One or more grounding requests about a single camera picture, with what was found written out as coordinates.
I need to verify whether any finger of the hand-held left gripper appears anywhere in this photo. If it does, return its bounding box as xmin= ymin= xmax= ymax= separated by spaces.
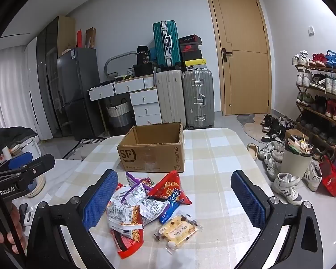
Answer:
xmin=0 ymin=151 xmax=34 ymax=176
xmin=0 ymin=154 xmax=56 ymax=187

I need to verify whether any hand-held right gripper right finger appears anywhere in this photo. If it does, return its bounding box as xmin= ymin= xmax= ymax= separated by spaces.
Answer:
xmin=231 ymin=169 xmax=331 ymax=269

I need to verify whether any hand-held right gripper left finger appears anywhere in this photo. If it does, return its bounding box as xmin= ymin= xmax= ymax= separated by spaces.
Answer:
xmin=26 ymin=169 xmax=119 ymax=269

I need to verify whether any orange noodle snack packet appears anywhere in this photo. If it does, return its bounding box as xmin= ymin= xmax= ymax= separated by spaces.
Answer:
xmin=106 ymin=184 xmax=144 ymax=240

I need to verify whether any purple silver snack packet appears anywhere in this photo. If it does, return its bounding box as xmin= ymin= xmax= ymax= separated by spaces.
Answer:
xmin=120 ymin=183 xmax=149 ymax=207

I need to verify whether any brown cardboard box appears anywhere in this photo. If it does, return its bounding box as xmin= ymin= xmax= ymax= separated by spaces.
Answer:
xmin=117 ymin=122 xmax=185 ymax=173

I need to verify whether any red cone snack packet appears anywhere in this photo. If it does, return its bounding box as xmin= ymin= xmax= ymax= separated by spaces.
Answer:
xmin=147 ymin=173 xmax=192 ymax=206

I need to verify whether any blue snack packet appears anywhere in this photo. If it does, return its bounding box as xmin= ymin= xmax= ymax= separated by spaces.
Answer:
xmin=140 ymin=196 xmax=181 ymax=226

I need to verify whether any clear biscuit packet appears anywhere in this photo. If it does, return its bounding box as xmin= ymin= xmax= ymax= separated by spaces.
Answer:
xmin=153 ymin=214 xmax=203 ymax=251

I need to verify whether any person's left hand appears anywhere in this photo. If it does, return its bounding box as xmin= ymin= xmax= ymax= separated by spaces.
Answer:
xmin=0 ymin=201 xmax=27 ymax=255

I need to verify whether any white kitchen appliance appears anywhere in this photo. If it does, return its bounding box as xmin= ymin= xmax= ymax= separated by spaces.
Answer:
xmin=13 ymin=137 xmax=47 ymax=198

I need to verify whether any dark cloth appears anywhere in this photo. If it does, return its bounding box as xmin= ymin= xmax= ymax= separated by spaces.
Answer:
xmin=0 ymin=127 xmax=38 ymax=153

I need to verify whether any white side table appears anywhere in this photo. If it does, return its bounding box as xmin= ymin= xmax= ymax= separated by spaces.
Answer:
xmin=43 ymin=159 xmax=82 ymax=194

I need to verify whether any white trash bin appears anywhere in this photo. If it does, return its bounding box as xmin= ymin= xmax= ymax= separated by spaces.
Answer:
xmin=280 ymin=134 xmax=315 ymax=178

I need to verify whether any beige round doormat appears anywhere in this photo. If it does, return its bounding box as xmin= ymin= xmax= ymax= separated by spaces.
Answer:
xmin=243 ymin=114 xmax=272 ymax=144

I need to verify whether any pile of shoes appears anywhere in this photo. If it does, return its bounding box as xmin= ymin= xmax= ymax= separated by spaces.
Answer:
xmin=246 ymin=113 xmax=322 ymax=206

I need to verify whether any white curtain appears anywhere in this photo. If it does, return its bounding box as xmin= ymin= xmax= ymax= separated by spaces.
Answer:
xmin=0 ymin=46 xmax=37 ymax=135

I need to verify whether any grey doormat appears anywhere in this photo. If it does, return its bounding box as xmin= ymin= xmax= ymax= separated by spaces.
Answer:
xmin=236 ymin=113 xmax=256 ymax=126

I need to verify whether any woven laundry basket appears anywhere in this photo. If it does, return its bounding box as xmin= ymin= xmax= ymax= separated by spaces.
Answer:
xmin=105 ymin=98 xmax=133 ymax=135

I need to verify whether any red gift bag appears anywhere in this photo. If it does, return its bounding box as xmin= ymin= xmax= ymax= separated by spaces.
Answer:
xmin=319 ymin=155 xmax=336 ymax=197

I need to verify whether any grey refrigerator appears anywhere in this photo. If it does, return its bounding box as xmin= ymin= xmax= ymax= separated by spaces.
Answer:
xmin=57 ymin=47 xmax=105 ymax=141

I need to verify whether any dark glass cabinet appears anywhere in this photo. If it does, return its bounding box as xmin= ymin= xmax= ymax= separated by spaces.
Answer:
xmin=35 ymin=15 xmax=76 ymax=139

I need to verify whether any white drawer desk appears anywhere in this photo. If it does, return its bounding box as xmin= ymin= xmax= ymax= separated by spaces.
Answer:
xmin=88 ymin=76 xmax=163 ymax=135

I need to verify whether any silver suitcase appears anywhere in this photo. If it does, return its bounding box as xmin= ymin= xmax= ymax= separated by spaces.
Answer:
xmin=182 ymin=69 xmax=215 ymax=129

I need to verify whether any beige suitcase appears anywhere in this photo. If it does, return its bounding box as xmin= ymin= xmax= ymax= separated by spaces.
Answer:
xmin=155 ymin=69 xmax=187 ymax=129

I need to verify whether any grey folding tub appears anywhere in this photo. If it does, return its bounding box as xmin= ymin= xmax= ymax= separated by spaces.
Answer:
xmin=104 ymin=52 xmax=138 ymax=79

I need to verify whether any red paper bag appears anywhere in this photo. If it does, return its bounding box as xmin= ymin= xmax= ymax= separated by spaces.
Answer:
xmin=76 ymin=29 xmax=86 ymax=48

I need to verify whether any black storage bin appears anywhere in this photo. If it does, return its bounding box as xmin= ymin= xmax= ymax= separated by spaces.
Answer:
xmin=133 ymin=63 xmax=154 ymax=77

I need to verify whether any flat cardboard piece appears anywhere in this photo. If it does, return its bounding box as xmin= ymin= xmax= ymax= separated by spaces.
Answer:
xmin=85 ymin=27 xmax=97 ymax=49

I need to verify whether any wooden shoe rack with shoes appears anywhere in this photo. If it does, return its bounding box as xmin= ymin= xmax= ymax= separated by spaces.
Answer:
xmin=293 ymin=50 xmax=336 ymax=146

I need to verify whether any yellow black shoe box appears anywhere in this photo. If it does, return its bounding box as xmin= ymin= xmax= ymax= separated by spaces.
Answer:
xmin=183 ymin=59 xmax=208 ymax=71

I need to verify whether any black box white label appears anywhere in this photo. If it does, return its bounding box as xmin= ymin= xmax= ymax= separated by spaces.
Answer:
xmin=136 ymin=46 xmax=157 ymax=65

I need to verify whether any wooden door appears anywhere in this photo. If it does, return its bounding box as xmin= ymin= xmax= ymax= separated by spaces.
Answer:
xmin=206 ymin=0 xmax=272 ymax=116

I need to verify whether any teal suitcase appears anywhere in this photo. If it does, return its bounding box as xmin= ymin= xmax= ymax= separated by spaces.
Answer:
xmin=153 ymin=20 xmax=182 ymax=68

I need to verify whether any dark shoe box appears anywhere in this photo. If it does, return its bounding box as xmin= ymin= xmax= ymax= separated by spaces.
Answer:
xmin=179 ymin=34 xmax=199 ymax=45

